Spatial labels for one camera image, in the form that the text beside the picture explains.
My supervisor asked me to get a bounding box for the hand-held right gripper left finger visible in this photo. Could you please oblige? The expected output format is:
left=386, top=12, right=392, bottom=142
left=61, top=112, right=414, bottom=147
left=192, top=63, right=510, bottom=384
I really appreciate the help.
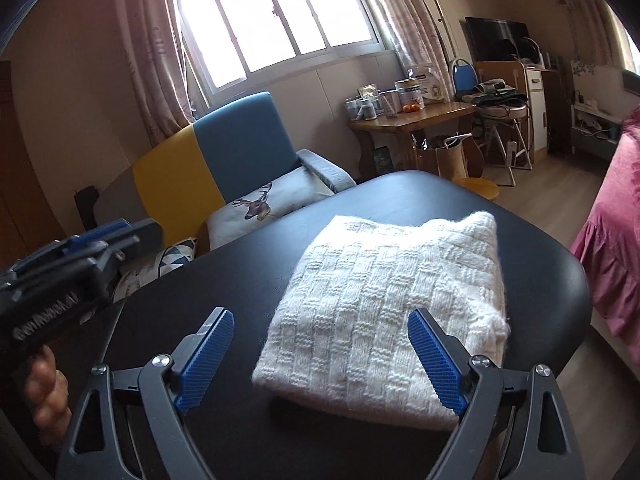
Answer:
left=56, top=306, right=236, bottom=480

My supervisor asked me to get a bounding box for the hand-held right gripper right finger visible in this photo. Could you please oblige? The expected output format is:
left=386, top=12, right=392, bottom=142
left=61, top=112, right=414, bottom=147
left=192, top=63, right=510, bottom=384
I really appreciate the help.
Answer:
left=406, top=308, right=586, bottom=480

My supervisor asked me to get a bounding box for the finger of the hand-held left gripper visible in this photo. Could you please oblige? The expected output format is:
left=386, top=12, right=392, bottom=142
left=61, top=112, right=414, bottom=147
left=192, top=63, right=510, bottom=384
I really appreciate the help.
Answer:
left=10, top=219, right=131, bottom=277
left=86, top=217, right=162, bottom=275

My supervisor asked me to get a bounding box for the white knit sweater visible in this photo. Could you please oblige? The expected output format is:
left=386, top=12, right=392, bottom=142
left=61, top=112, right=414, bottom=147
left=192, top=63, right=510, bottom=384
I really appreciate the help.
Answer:
left=251, top=210, right=512, bottom=432

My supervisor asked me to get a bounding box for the person's left hand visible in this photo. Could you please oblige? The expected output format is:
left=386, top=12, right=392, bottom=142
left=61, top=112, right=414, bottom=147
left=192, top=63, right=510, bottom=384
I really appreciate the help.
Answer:
left=22, top=345, right=73, bottom=448

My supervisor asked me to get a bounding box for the triangle pattern pillow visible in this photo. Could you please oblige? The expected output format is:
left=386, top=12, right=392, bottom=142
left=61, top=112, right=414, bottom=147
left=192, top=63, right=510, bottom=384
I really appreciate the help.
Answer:
left=112, top=237, right=198, bottom=303

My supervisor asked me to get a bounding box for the wooden wardrobe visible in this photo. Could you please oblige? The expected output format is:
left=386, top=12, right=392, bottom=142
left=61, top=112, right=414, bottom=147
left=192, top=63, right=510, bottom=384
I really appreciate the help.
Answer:
left=0, top=60, right=38, bottom=266

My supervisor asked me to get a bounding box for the grey yellow blue sofa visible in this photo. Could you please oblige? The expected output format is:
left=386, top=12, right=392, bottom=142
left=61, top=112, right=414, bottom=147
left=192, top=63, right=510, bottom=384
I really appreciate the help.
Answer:
left=92, top=91, right=357, bottom=261

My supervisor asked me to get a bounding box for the deer print pillow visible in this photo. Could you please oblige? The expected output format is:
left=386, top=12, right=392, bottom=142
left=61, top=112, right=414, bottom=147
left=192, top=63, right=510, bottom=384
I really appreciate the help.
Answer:
left=206, top=167, right=335, bottom=251

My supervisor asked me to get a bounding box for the round wooden stool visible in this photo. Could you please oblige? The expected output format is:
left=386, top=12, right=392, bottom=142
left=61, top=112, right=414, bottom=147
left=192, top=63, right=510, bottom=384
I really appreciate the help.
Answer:
left=452, top=176, right=501, bottom=202

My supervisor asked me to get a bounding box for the patterned beige curtain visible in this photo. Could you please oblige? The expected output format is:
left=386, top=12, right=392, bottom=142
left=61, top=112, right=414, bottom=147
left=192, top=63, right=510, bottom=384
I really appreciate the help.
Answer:
left=345, top=0, right=456, bottom=103
left=112, top=0, right=196, bottom=148

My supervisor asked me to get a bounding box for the brown shopping bag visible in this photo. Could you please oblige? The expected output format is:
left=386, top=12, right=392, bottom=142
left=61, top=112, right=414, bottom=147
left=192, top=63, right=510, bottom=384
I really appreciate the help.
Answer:
left=412, top=135, right=473, bottom=181

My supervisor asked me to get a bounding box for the pink bed cover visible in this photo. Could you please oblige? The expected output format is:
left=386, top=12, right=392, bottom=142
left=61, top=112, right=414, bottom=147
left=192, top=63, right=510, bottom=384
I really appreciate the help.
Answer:
left=570, top=110, right=640, bottom=356

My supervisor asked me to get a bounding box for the wooden side table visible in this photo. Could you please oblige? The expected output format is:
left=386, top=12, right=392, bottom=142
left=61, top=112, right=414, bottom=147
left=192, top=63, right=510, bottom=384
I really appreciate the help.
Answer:
left=347, top=101, right=478, bottom=181

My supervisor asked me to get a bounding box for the barred window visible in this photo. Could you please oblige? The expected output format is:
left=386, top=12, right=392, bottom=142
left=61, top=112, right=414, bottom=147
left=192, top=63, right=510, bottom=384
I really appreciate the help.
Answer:
left=170, top=0, right=396, bottom=103

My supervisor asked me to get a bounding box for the row of small jars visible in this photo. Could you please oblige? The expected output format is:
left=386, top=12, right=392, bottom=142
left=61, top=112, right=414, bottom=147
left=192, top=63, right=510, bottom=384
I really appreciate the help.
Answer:
left=346, top=91, right=398, bottom=122

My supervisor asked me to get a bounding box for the round milk powder tin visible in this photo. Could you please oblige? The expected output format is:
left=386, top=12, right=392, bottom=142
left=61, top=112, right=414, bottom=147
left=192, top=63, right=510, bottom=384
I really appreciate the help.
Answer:
left=394, top=79, right=426, bottom=112

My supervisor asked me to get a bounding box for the white carton box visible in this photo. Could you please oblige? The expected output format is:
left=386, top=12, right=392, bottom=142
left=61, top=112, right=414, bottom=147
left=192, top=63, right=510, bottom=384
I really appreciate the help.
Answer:
left=410, top=65, right=447, bottom=104

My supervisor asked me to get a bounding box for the white low shelf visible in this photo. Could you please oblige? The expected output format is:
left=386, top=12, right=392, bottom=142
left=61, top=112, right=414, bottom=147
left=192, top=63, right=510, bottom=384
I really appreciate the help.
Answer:
left=570, top=102, right=626, bottom=156

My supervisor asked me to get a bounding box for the blue folding chair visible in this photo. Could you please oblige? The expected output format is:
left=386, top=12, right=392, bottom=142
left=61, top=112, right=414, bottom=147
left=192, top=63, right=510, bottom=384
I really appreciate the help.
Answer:
left=447, top=57, right=533, bottom=186

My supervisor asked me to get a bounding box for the wooden cabinet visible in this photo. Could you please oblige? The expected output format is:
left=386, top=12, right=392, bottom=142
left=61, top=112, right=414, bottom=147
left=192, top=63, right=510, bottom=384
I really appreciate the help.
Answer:
left=474, top=60, right=558, bottom=153

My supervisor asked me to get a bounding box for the black television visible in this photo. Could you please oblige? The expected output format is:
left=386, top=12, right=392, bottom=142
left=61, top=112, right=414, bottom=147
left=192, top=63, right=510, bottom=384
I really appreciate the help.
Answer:
left=465, top=16, right=531, bottom=63

